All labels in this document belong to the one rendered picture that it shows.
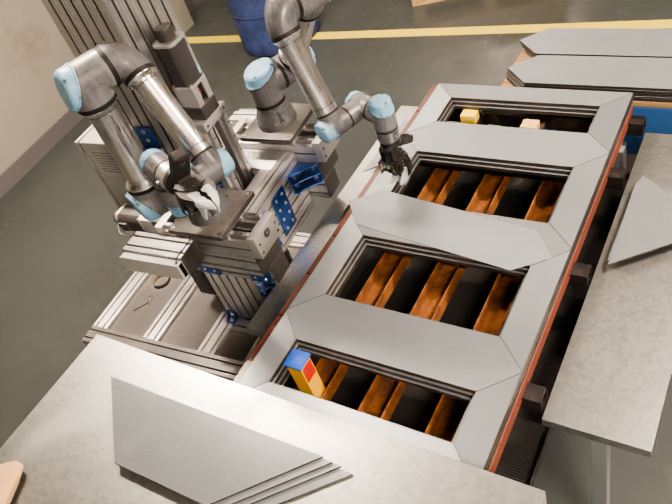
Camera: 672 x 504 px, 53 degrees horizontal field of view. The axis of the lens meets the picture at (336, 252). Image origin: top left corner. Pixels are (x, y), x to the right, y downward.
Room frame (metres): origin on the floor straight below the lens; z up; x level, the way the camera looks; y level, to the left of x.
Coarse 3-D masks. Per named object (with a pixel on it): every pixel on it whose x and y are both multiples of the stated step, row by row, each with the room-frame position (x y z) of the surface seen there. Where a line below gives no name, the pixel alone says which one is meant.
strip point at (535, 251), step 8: (536, 232) 1.40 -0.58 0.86; (536, 240) 1.36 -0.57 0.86; (528, 248) 1.35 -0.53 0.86; (536, 248) 1.34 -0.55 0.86; (544, 248) 1.32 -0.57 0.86; (520, 256) 1.33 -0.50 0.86; (528, 256) 1.32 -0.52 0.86; (536, 256) 1.31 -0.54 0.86; (544, 256) 1.30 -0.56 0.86; (520, 264) 1.30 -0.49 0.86; (528, 264) 1.29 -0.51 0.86
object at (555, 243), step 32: (416, 160) 1.96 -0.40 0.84; (448, 160) 1.90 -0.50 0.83; (480, 160) 1.82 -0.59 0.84; (608, 160) 1.60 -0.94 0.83; (544, 224) 1.41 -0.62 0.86; (352, 256) 1.61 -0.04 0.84; (416, 256) 1.53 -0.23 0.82; (448, 256) 1.45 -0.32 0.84; (544, 320) 1.10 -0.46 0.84; (288, 352) 1.31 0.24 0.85; (320, 352) 1.28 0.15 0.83; (416, 384) 1.06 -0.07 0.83; (448, 384) 1.01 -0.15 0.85
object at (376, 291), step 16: (432, 176) 1.99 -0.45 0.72; (448, 176) 2.00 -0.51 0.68; (432, 192) 1.95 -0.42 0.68; (448, 192) 1.91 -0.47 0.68; (384, 256) 1.68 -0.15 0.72; (400, 256) 1.69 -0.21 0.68; (384, 272) 1.64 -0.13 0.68; (400, 272) 1.60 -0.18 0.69; (368, 288) 1.58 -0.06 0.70; (384, 288) 1.53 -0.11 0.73; (368, 304) 1.53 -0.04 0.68; (384, 304) 1.51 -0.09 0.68; (320, 368) 1.34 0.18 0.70; (336, 368) 1.33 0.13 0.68; (336, 384) 1.26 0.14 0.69
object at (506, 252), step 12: (516, 228) 1.44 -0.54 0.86; (528, 228) 1.42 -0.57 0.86; (504, 240) 1.41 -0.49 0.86; (516, 240) 1.39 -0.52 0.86; (528, 240) 1.38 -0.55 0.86; (492, 252) 1.38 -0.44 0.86; (504, 252) 1.37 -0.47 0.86; (516, 252) 1.35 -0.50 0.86; (492, 264) 1.34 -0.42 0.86; (504, 264) 1.32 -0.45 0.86
